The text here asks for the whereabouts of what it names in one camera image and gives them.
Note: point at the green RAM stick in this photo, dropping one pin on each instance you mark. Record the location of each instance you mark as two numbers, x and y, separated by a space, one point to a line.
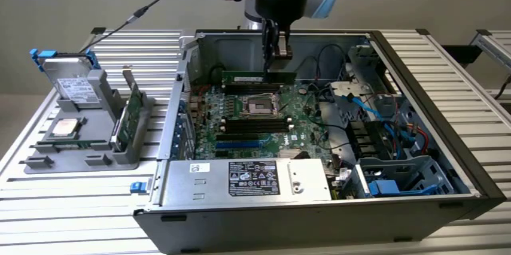
243 77

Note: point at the black RAM slot bank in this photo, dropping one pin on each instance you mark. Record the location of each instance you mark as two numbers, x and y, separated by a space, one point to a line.
255 125
250 88

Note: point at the round coin cell battery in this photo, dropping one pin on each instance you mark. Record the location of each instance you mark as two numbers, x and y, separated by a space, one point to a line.
303 90

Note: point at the metal CPU socket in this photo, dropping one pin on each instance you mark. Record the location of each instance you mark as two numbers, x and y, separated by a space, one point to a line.
259 105

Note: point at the green motherboard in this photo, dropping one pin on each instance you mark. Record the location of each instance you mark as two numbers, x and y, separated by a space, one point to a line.
303 108

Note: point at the silver drive cage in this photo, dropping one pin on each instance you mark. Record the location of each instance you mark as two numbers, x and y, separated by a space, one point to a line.
359 93

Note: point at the black expansion slot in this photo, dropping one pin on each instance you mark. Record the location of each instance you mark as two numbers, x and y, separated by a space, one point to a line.
235 137

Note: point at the blue expansion slot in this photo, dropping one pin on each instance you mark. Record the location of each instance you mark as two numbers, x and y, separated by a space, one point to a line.
237 145

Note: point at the silver chipset heatsink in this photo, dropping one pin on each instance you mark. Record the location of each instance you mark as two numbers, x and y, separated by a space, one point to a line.
295 154

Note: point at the black fan shroud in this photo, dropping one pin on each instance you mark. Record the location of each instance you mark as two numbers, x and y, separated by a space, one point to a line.
371 138

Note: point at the green graphics card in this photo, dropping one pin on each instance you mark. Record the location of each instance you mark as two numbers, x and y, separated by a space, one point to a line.
134 111

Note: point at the silver power supply unit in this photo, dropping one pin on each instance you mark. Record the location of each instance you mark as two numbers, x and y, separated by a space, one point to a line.
223 183

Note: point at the hard disk with blue caddy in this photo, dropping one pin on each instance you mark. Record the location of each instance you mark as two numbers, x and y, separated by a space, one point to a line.
70 84

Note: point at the blue disk carrier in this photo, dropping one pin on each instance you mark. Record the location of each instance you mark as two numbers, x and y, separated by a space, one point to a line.
385 187

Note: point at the grey disk bay cage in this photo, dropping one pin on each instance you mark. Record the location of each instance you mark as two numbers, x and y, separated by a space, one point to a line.
415 174

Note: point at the silver CPU chip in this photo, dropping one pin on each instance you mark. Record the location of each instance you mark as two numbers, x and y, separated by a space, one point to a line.
66 127

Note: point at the blue case latch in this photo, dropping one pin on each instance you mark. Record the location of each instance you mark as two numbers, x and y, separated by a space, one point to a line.
136 187

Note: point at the black open PC case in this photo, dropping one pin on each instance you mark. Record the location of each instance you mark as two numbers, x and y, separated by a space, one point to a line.
279 225

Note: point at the grey parts rack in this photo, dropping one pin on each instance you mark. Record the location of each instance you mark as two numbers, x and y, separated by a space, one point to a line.
72 156

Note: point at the black table joining bracket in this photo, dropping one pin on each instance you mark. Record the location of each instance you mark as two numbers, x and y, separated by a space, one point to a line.
461 54

